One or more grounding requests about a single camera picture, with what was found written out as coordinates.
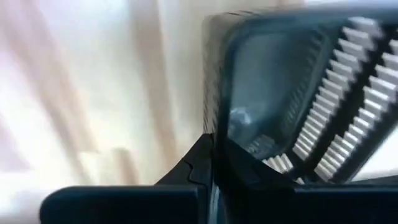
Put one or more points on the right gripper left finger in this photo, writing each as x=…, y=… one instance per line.
x=334, y=82

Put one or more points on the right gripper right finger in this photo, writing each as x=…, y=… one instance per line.
x=373, y=102

